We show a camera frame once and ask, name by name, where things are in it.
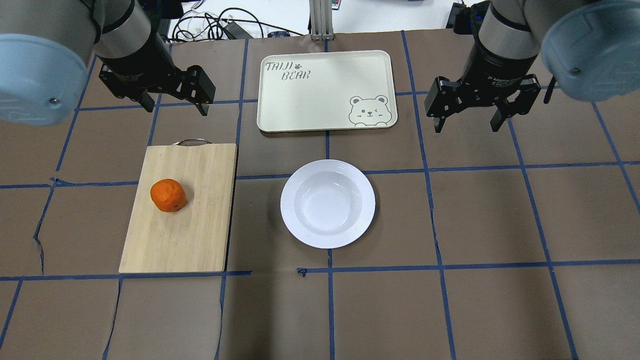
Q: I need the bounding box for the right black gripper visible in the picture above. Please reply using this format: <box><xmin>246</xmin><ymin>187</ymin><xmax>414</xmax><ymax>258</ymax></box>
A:
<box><xmin>424</xmin><ymin>38</ymin><xmax>542</xmax><ymax>133</ymax></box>

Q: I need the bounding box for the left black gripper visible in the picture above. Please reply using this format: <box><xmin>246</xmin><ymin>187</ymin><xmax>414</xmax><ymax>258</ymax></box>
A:
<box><xmin>98</xmin><ymin>34</ymin><xmax>216</xmax><ymax>117</ymax></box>

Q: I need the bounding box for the orange fruit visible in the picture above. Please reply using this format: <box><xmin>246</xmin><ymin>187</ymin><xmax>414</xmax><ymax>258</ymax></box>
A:
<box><xmin>150</xmin><ymin>178</ymin><xmax>188</xmax><ymax>214</ymax></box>

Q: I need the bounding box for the white ribbed plate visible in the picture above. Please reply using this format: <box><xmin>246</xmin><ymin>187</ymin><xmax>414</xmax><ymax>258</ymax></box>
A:
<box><xmin>279</xmin><ymin>159</ymin><xmax>377</xmax><ymax>249</ymax></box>

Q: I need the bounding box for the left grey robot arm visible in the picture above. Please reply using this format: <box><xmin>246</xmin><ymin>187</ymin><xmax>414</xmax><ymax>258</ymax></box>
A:
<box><xmin>0</xmin><ymin>0</ymin><xmax>216</xmax><ymax>126</ymax></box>

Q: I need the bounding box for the cream bear tray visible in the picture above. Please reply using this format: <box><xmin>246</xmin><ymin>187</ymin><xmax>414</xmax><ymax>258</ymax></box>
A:
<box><xmin>256</xmin><ymin>50</ymin><xmax>398</xmax><ymax>133</ymax></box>

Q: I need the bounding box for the black power adapter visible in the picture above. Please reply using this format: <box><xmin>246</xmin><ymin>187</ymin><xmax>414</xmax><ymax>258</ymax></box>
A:
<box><xmin>222</xmin><ymin>22</ymin><xmax>254</xmax><ymax>40</ymax></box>

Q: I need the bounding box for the wooden cutting board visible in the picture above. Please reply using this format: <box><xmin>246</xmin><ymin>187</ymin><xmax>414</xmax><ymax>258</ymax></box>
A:
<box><xmin>118</xmin><ymin>143</ymin><xmax>238</xmax><ymax>274</ymax></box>

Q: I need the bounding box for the black cable bundle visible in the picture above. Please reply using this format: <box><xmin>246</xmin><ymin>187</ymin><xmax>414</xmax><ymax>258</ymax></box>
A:
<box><xmin>171</xmin><ymin>6</ymin><xmax>306</xmax><ymax>43</ymax></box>

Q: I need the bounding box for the aluminium frame post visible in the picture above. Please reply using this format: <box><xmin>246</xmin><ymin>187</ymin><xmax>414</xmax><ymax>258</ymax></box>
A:
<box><xmin>309</xmin><ymin>0</ymin><xmax>335</xmax><ymax>42</ymax></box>

